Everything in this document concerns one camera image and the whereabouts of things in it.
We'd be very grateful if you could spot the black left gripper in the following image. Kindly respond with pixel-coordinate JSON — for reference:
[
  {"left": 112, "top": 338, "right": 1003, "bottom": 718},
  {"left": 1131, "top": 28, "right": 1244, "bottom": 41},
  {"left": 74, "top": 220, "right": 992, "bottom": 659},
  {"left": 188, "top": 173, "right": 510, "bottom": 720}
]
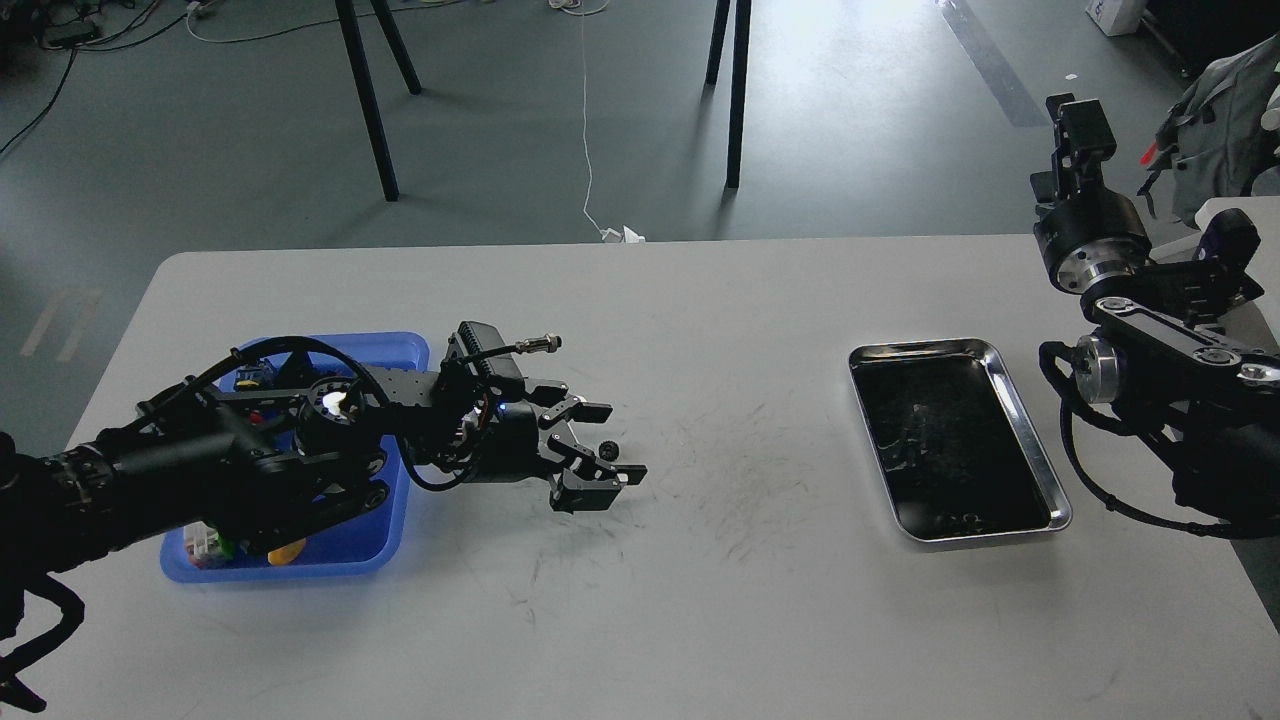
[{"left": 465, "top": 382, "right": 648, "bottom": 514}]

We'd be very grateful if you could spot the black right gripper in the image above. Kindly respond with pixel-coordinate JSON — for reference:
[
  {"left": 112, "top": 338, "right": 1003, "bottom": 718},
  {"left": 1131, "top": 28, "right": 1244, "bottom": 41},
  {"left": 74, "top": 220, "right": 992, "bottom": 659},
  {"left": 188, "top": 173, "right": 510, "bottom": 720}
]
[{"left": 1030, "top": 94, "right": 1152, "bottom": 293}]

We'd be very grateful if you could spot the small black gear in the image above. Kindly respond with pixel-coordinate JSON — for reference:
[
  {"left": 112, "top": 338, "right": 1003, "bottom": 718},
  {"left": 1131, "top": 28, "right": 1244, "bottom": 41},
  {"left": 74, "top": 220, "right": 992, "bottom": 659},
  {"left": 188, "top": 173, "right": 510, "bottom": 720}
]
[{"left": 596, "top": 439, "right": 621, "bottom": 462}]

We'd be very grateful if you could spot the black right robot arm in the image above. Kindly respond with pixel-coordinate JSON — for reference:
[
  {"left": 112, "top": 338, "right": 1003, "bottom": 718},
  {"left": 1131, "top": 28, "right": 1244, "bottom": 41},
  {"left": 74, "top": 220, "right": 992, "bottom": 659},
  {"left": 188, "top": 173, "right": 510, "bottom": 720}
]
[{"left": 1030, "top": 94, "right": 1279, "bottom": 541}]

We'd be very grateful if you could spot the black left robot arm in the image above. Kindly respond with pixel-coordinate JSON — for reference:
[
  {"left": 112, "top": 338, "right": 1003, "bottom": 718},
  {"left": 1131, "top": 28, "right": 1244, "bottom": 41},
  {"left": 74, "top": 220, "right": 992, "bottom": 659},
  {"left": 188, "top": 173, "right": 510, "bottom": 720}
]
[{"left": 1, "top": 322, "right": 646, "bottom": 714}]

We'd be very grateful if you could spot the white cardboard box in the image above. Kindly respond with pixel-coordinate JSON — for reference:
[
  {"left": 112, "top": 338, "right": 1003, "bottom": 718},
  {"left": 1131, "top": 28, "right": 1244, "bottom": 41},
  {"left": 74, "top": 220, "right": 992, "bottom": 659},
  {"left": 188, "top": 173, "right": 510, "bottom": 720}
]
[{"left": 1084, "top": 0, "right": 1148, "bottom": 38}]

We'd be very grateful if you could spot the grey backpack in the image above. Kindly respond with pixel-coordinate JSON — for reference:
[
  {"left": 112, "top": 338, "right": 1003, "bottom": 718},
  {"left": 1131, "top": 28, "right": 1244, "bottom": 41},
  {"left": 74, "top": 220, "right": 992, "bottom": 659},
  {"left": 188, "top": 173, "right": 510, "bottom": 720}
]
[{"left": 1137, "top": 35, "right": 1279, "bottom": 227}]

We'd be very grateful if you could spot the white side table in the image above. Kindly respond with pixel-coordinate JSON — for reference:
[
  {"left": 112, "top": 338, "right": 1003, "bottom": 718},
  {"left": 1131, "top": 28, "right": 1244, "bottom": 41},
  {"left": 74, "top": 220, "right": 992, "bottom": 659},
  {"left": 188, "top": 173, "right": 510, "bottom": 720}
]
[{"left": 1194, "top": 197, "right": 1280, "bottom": 241}]

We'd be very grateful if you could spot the silver metal tray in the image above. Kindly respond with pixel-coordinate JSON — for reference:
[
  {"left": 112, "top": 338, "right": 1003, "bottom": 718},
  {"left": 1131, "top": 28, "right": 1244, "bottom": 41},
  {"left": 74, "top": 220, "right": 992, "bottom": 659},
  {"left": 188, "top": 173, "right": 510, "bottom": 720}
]
[{"left": 847, "top": 338, "right": 1073, "bottom": 548}]

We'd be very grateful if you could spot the black right table leg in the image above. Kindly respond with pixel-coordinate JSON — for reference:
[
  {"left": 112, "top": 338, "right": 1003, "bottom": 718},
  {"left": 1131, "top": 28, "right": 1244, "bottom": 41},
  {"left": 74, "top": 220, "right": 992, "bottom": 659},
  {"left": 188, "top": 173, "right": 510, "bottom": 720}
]
[{"left": 704, "top": 0, "right": 753, "bottom": 190}]

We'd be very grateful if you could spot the black table leg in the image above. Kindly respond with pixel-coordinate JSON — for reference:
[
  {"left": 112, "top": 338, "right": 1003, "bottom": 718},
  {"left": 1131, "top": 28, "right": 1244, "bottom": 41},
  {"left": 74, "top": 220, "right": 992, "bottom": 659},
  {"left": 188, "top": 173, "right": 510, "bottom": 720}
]
[
  {"left": 334, "top": 1, "right": 422, "bottom": 202},
  {"left": 704, "top": 0, "right": 753, "bottom": 190}
]

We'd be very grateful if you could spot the black left table leg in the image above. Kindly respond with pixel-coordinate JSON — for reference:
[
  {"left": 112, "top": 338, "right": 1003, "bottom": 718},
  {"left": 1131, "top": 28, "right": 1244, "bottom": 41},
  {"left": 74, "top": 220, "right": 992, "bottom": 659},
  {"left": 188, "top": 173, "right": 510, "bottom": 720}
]
[{"left": 334, "top": 1, "right": 422, "bottom": 202}]

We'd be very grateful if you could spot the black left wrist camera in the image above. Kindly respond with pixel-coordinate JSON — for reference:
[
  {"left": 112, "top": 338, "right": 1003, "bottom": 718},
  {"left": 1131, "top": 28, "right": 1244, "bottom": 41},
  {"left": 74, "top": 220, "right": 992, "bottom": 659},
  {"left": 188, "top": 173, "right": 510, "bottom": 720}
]
[{"left": 440, "top": 322, "right": 563, "bottom": 400}]

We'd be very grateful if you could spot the yellow push button switch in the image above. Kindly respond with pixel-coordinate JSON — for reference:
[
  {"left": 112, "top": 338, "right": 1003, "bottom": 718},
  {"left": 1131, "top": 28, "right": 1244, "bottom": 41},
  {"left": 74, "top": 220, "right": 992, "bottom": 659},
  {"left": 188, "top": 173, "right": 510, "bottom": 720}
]
[{"left": 266, "top": 538, "right": 307, "bottom": 568}]

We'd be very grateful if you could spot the green white switch block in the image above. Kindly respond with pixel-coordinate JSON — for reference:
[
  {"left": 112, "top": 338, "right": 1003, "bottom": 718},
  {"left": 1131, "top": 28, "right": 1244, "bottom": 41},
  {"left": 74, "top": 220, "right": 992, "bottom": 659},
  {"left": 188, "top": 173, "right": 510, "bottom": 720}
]
[{"left": 182, "top": 521, "right": 238, "bottom": 570}]

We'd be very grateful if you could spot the white floor cable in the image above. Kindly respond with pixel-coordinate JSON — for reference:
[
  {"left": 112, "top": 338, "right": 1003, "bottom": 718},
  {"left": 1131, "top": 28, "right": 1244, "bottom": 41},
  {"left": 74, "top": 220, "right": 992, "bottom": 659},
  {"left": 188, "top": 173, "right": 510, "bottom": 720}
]
[{"left": 547, "top": 0, "right": 646, "bottom": 243}]

